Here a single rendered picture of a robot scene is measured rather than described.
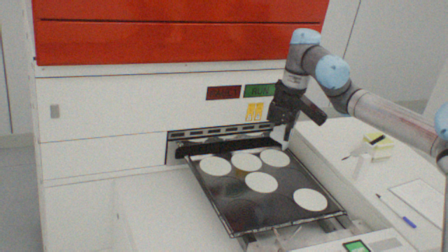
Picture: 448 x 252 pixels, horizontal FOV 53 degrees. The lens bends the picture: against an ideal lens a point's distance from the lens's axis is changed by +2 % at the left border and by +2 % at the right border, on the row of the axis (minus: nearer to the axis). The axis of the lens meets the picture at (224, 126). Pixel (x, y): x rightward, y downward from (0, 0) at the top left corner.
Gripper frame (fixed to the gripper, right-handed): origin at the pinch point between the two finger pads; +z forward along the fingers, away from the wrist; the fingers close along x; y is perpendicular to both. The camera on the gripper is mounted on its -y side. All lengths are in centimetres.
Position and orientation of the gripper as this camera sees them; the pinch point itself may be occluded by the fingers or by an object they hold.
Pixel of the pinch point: (286, 146)
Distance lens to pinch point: 134.4
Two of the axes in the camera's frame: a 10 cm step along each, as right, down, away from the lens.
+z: -1.4, 8.6, 5.0
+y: -9.2, -3.0, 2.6
